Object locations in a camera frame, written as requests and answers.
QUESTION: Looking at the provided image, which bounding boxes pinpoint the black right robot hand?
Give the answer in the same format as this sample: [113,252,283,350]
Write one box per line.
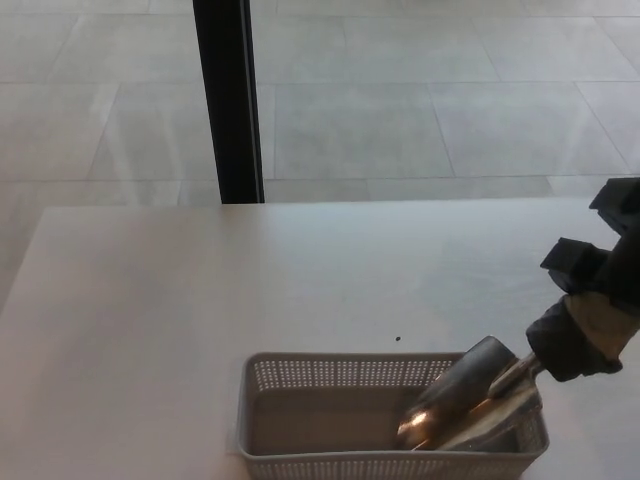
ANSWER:
[539,175,640,331]

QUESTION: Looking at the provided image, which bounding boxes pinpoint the metal garden trowel handle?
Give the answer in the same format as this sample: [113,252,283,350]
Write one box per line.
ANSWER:
[396,292,640,451]

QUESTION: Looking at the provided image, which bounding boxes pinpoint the grey perforated plastic basket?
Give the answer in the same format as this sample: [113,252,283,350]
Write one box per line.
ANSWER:
[234,351,550,480]

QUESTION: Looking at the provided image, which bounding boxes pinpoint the black vertical post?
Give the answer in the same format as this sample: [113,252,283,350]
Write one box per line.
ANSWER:
[191,0,265,205]

